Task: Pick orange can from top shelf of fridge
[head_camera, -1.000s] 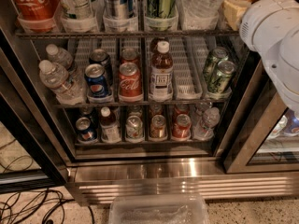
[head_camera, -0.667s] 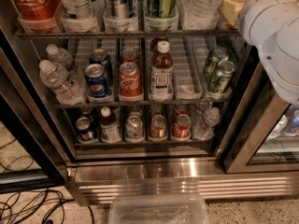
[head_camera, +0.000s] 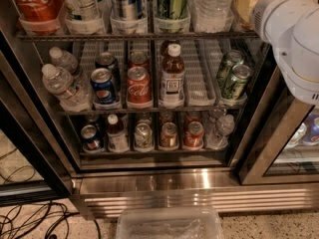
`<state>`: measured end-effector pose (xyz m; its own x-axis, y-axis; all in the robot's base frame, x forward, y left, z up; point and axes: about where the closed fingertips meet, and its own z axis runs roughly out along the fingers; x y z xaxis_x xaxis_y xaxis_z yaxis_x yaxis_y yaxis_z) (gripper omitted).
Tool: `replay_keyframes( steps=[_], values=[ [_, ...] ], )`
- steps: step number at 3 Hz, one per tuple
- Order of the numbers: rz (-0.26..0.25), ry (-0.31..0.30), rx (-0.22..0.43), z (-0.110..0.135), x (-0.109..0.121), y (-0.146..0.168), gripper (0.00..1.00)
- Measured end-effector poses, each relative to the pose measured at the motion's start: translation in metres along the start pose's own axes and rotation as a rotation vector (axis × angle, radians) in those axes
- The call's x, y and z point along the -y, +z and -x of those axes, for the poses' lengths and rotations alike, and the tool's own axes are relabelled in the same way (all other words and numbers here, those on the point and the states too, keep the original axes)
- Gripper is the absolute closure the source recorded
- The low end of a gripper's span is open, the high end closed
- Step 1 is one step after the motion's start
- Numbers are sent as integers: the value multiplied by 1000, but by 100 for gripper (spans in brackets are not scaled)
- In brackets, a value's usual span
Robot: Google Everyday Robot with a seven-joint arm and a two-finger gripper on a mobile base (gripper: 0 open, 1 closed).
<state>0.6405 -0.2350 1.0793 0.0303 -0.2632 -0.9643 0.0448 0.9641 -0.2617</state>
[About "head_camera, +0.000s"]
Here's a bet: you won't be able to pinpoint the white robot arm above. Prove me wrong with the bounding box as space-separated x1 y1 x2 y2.
233 0 319 106

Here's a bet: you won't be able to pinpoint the front green can middle shelf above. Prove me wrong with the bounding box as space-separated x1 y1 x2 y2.
221 65 252 100

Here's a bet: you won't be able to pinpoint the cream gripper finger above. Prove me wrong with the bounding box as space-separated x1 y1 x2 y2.
232 0 258 26

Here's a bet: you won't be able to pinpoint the red Coca-Cola can top shelf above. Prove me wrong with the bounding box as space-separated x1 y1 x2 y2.
14 0 63 35

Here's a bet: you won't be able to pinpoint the tea bottle bottom shelf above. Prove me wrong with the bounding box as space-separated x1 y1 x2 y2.
107 114 129 152

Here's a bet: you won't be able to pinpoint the rear water bottle middle shelf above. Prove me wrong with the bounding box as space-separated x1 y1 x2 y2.
49 47 87 85

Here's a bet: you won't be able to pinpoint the left fridge glass door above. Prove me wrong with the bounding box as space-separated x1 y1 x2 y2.
0 34 72 206

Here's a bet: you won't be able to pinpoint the rear green can middle shelf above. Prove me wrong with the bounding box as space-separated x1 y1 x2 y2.
216 50 244 88

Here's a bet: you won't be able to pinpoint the dark can behind Pepsi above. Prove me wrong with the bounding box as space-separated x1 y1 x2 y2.
95 52 121 91

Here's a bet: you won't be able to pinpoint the clear water bottle top shelf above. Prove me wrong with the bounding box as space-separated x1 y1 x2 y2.
196 0 233 33

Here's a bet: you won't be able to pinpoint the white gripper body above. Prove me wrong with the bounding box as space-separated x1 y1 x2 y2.
251 0 319 45

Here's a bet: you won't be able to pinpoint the white can behind right door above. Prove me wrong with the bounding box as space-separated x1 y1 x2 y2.
286 122 307 148

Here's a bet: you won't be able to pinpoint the blue can behind right door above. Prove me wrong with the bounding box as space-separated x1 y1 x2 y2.
302 114 319 145

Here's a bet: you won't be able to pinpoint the red can behind Coca-Cola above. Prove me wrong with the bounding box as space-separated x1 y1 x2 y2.
128 51 150 71

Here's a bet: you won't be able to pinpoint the orange can bottom shelf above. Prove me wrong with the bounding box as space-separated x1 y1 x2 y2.
159 122 177 148

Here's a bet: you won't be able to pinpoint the blue Pepsi can bottom shelf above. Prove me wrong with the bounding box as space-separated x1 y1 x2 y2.
81 124 104 150

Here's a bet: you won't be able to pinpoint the red coca-cola can shelf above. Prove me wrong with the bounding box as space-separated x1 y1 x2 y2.
127 67 152 105
183 121 204 147
14 0 63 35

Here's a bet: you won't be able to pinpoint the silver green can top shelf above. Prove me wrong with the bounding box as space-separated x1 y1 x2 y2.
64 0 105 35

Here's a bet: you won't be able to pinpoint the red Coca-Cola can bottom shelf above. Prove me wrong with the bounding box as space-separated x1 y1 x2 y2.
183 121 204 147

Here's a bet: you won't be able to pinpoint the right fridge glass door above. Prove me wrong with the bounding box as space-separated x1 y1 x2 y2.
239 68 319 185

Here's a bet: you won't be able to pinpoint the clear plastic bin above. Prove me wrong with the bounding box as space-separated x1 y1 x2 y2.
116 207 224 239

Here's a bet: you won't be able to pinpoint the silver green can shelf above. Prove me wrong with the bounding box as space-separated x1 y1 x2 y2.
64 0 105 35
134 123 153 149

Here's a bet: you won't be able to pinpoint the silver blue can top shelf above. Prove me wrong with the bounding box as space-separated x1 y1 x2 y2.
111 0 144 34

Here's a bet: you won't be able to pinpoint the brown tea bottle middle shelf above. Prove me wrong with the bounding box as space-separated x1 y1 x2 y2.
159 44 184 109

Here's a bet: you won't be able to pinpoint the black floor cables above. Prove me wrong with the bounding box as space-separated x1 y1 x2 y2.
0 146 102 239

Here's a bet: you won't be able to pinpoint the blue Pepsi can middle shelf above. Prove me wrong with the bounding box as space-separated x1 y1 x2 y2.
90 68 119 105

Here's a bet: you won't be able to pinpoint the silver green can bottom shelf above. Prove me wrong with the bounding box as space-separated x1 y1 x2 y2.
134 123 153 149

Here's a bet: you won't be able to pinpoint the fridge glass door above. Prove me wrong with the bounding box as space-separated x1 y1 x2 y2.
0 34 72 206
239 68 319 185

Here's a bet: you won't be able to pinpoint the empty white shelf tray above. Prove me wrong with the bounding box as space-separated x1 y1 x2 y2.
181 40 216 107

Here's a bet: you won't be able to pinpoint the front water bottle middle shelf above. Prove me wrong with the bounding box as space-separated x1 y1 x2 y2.
42 64 91 112

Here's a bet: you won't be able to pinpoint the stainless fridge base grille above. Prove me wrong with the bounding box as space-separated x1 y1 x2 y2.
71 168 319 219

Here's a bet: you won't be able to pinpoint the blue pepsi can shelf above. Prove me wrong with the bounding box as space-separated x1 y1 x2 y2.
81 124 104 150
90 68 119 105

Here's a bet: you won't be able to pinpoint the red Coca-Cola can middle shelf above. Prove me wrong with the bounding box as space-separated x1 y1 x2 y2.
127 67 152 105

